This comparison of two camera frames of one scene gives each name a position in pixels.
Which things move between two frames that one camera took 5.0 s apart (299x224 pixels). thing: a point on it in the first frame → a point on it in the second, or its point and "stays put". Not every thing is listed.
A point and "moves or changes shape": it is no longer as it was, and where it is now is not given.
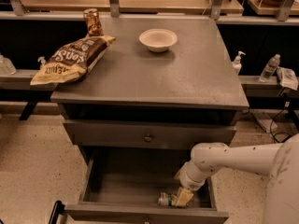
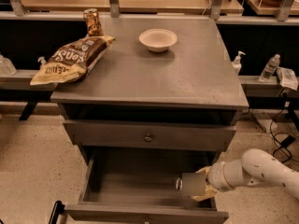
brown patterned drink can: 92,21 stays put
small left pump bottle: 43,62 stays put
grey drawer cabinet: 166,83 stays put
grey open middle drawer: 123,185 stays put
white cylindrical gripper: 189,181 → 217,175
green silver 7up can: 165,199 moves or changes shape
